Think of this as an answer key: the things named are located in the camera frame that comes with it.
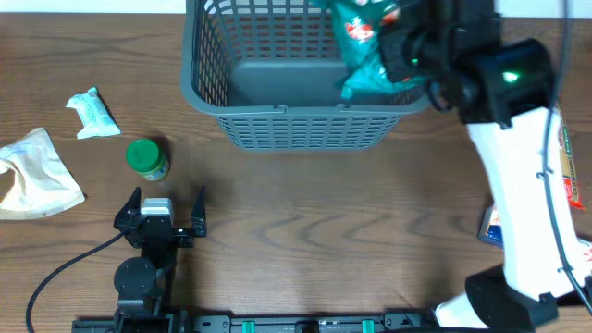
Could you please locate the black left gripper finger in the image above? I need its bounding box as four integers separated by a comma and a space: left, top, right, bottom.
191, 186, 207, 238
113, 187, 142, 230

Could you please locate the green coffee sachet bag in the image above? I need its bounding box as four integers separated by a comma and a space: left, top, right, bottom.
315, 0, 426, 100

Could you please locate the blue Kleenex tissue pack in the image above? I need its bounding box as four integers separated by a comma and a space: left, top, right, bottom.
477, 203, 592, 265

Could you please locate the red spaghetti pasta packet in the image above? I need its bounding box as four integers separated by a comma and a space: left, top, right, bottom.
555, 104, 585, 209

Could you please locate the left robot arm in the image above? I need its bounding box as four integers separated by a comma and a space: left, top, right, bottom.
114, 188, 207, 332

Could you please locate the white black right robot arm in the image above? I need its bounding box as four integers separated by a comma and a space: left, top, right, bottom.
379, 1, 591, 332

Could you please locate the green lid glass jar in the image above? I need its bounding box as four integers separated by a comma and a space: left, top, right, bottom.
126, 139, 170, 181

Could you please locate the small white mint packet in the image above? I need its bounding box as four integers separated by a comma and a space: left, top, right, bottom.
66, 87, 121, 140

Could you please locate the grey plastic slotted basket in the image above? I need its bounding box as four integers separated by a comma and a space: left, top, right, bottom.
180, 0, 429, 151

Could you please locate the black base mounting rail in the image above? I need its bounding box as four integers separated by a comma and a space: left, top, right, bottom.
71, 311, 437, 333

